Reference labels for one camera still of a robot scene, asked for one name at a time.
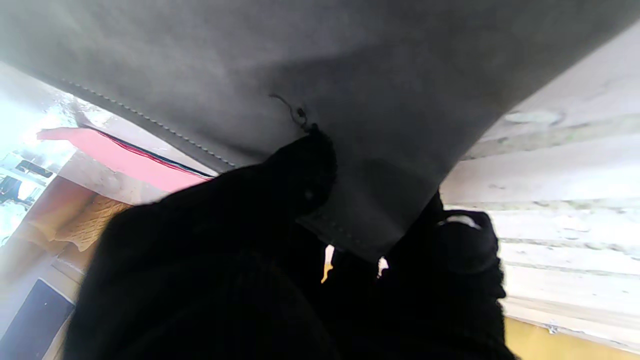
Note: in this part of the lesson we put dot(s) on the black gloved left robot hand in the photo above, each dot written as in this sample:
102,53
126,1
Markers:
225,260

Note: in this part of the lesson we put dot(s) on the grey zippered storage pouch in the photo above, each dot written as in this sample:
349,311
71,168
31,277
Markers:
350,75

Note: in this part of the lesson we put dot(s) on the printed living room backdrop cloth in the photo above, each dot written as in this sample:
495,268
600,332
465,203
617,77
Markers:
85,220

